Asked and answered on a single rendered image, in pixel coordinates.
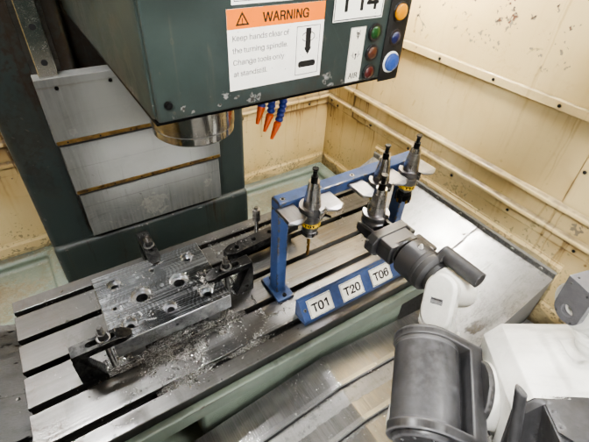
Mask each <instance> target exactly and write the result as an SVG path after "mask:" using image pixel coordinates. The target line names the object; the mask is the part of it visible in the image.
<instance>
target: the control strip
mask: <svg viewBox="0 0 589 442"><path fill-rule="evenodd" d="M411 3H412V0H392V2H391V6H390V11H389V16H388V21H387V30H386V36H385V40H384V46H383V50H382V55H381V60H380V69H379V74H378V79H377V82H380V81H385V80H388V79H393V78H396V74H397V69H398V66H399V63H398V65H397V67H396V68H395V69H394V70H393V71H387V70H386V69H385V61H386V59H387V57H388V56H389V55H390V54H391V53H396V54H398V56H399V61H400V57H401V49H402V45H403V40H404V36H405V32H406V28H407V23H408V16H409V12H410V7H411ZM400 4H406V5H407V6H408V13H407V16H406V17H405V18H404V19H403V20H398V19H396V17H395V12H396V9H397V7H398V6H399V5H400ZM375 26H379V27H380V35H381V33H382V27H381V25H380V24H378V23H376V24H374V25H372V26H371V28H370V30H369V33H368V37H369V40H371V41H376V40H377V39H378V38H379V37H380V35H379V37H378V38H377V39H373V38H372V31H373V28H374V27H375ZM395 32H399V33H400V34H401V37H400V40H399V41H398V43H396V44H393V43H392V37H393V35H394V33H395ZM372 47H376V48H377V55H378V52H379V49H378V47H377V46H376V45H374V44H372V45H370V46H369V47H368V48H367V49H366V51H365V58H366V60H367V61H373V60H374V59H375V58H376V57H377V55H376V56H375V58H373V59H371V60H370V59H369V58H368V53H369V51H370V49H371V48H372ZM369 67H373V70H374V72H375V67H374V65H373V64H368V65H366V66H365V68H364V70H363V72H362V77H363V79H364V80H370V79H371V78H372V77H373V75H374V72H373V75H372V77H370V78H366V77H365V72H366V70H367V69H368V68H369Z"/></svg>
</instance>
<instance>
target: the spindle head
mask: <svg viewBox="0 0 589 442"><path fill-rule="evenodd" d="M316 1H326V5H325V15H324V25H323V44H322V54H321V64H320V74H319V75H314V76H310V77H304V78H300V79H295V80H291V81H285V82H277V83H273V84H267V85H263V86H258V87H254V88H249V89H241V90H236V91H232V92H231V90H230V73H229V57H228V40H227V24H226V10H229V9H239V8H249V7H259V6H268V5H278V4H297V3H306V2H316ZM61 2H62V6H63V9H64V10H65V12H66V13H67V15H68V17H69V18H70V19H71V20H72V22H73V23H74V24H75V25H76V27H77V28H78V29H79V30H80V32H81V33H82V34H83V36H84V37H85V38H86V39H87V41H88V42H89V43H90V45H91V46H92V47H94V49H95V50H96V51H97V53H98V54H99V55H100V56H101V58H102V59H103V60H104V62H105V63H106V64H107V65H108V66H109V68H110V69H111V70H112V72H113V73H114V74H115V75H116V77H117V78H118V79H119V81H120V82H121V83H122V84H123V85H124V86H125V87H126V89H127V90H128V91H129V92H130V94H131V95H132V96H133V98H134V99H135V100H136V101H137V103H138V104H139V105H140V106H141V108H142V109H143V110H144V111H145V113H146V114H147V115H148V117H149V118H150V119H151V120H152V121H153V122H154V123H155V125H156V126H161V125H169V124H172V123H177V122H181V121H185V120H190V119H194V118H201V117H206V116H209V115H214V114H218V113H222V112H226V111H234V110H238V109H243V108H246V107H251V106H255V105H259V104H263V103H271V102H275V101H280V100H283V99H288V98H292V97H296V96H304V95H307V94H312V93H316V92H320V91H325V90H329V89H336V88H341V87H344V86H349V85H353V84H357V83H362V82H369V81H373V80H377V79H378V74H379V69H380V60H381V55H382V50H383V46H384V40H385V36H386V30H387V21H388V16H389V11H390V6H391V2H392V0H385V1H384V6H383V11H382V17H380V18H366V19H359V20H352V21H344V22H337V23H332V17H333V8H334V0H287V1H277V2H267V3H256V4H237V5H231V0H61ZM376 23H378V24H380V25H381V27H382V33H381V35H380V37H379V38H378V39H377V40H376V41H371V40H369V37H368V33H369V30H370V28H371V26H372V25H374V24H376ZM361 26H366V31H365V43H364V48H363V54H362V60H361V66H360V72H359V78H358V81H355V82H347V83H344V78H345V72H346V65H347V58H348V51H349V45H350V37H351V29H352V28H354V27H361ZM372 44H374V45H376V46H377V47H378V49H379V52H378V55H377V57H376V58H375V59H374V60H373V61H367V60H366V58H365V51H366V49H367V48H368V47H369V46H370V45H372ZM368 64H373V65H374V67H375V72H374V75H373V77H372V78H371V79H370V80H364V79H363V77H362V72H363V70H364V68H365V66H366V65H368Z"/></svg>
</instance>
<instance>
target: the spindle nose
mask: <svg viewBox="0 0 589 442"><path fill-rule="evenodd" d="M150 124H151V127H152V128H153V133H154V135H155V136H156V137H157V138H158V139H160V140H162V141H163V142H165V143H168V144H170V145H173V146H184V147H197V146H207V145H211V144H215V143H217V142H219V141H221V140H223V139H225V138H226V137H228V136H229V135H230V134H231V132H232V131H233V128H234V110H231V111H226V112H222V113H218V114H214V115H209V116H206V117H201V118H194V119H190V120H185V121H181V122H177V123H172V124H169V125H161V126H156V125H155V123H154V122H153V121H152V120H151V119H150Z"/></svg>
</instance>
